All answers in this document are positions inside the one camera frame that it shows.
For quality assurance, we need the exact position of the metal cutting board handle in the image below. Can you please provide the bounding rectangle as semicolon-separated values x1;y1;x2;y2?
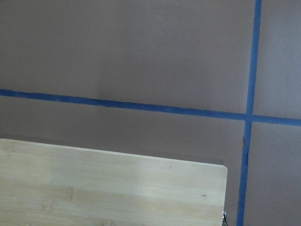
222;211;228;226

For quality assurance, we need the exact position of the wooden cutting board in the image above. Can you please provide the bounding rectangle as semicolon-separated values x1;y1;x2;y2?
0;139;228;226

